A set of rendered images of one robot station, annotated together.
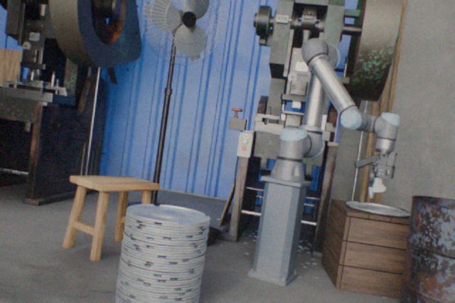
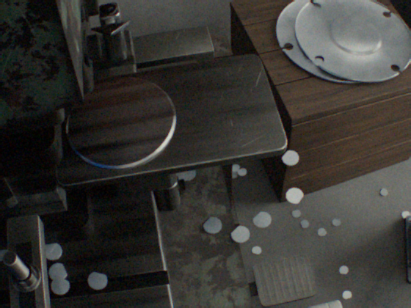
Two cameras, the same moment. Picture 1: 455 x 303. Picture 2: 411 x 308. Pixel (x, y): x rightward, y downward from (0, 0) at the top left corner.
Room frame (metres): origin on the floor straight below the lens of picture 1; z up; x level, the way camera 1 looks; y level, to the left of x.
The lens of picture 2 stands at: (2.81, 0.02, 1.30)
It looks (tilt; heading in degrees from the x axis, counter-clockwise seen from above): 56 degrees down; 253
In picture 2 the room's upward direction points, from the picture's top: 3 degrees counter-clockwise
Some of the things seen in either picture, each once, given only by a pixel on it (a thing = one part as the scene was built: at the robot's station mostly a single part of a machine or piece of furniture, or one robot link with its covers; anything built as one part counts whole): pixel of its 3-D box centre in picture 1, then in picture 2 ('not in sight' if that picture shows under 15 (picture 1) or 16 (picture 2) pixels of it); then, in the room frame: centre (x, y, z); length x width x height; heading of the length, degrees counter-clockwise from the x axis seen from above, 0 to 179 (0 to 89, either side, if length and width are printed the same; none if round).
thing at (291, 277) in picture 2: not in sight; (174, 304); (2.78, -0.38, 0.14); 0.59 x 0.10 x 0.05; 170
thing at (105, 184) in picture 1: (111, 215); not in sight; (2.16, 0.48, 0.16); 0.34 x 0.24 x 0.34; 143
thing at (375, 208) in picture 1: (377, 208); (355, 34); (2.20, -0.75, 0.36); 0.29 x 0.29 x 0.01
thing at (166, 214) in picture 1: (168, 213); not in sight; (1.61, 0.16, 0.32); 0.29 x 0.29 x 0.01
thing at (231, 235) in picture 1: (247, 159); not in sight; (3.09, -0.16, 0.45); 0.92 x 0.12 x 0.90; 170
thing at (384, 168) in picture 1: (383, 163); not in sight; (1.97, -0.67, 0.58); 0.09 x 0.08 x 0.12; 59
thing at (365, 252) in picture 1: (372, 245); (329, 83); (2.23, -0.77, 0.18); 0.40 x 0.38 x 0.35; 178
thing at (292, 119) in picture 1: (292, 124); (166, 146); (2.74, -0.37, 0.72); 0.25 x 0.14 x 0.14; 170
